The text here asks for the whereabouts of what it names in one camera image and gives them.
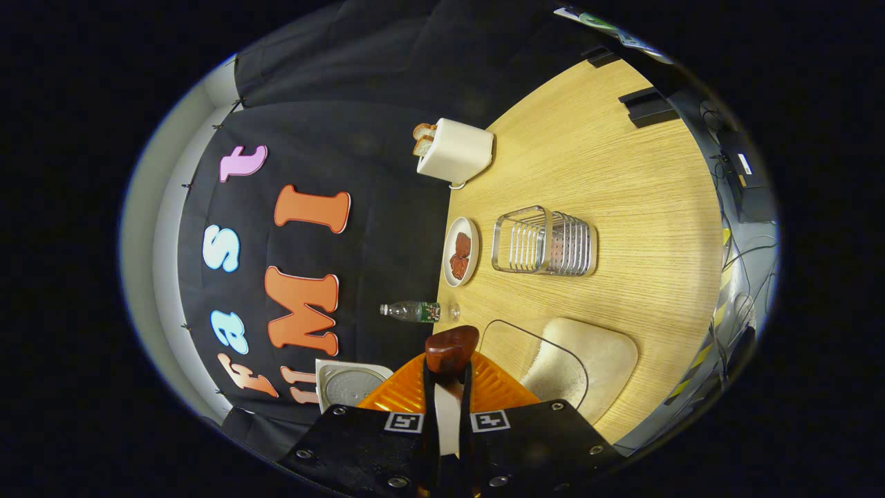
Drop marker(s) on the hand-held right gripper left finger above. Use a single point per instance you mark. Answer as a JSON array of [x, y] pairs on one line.
[[429, 449]]

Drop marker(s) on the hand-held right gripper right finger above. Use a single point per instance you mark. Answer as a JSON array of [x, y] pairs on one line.
[[467, 449]]

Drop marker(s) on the white rice cooker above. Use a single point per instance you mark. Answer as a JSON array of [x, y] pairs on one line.
[[352, 384]]

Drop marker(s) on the brown wooden spoon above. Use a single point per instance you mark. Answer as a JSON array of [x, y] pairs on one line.
[[451, 349]]

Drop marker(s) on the shallow rice tray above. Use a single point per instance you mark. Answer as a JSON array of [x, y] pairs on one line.
[[608, 366]]

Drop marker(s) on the small clear glass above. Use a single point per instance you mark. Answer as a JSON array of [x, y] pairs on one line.
[[454, 312]]

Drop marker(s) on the clear plastic water bottle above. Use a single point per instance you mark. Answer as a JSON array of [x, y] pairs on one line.
[[415, 312]]

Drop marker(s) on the red meat slice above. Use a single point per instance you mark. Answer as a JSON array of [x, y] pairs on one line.
[[458, 266], [463, 243]]

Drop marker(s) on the white plate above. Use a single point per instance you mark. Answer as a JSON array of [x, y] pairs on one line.
[[449, 249]]

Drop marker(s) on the white toaster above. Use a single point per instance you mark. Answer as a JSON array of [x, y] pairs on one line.
[[460, 152]]

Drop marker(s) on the black electronic box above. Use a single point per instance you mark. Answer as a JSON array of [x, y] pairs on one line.
[[750, 187]]

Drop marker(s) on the black table clamp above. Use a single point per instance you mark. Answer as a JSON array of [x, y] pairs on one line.
[[650, 107], [601, 55]]

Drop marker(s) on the white green printed sheet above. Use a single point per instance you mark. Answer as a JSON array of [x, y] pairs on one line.
[[601, 24]]

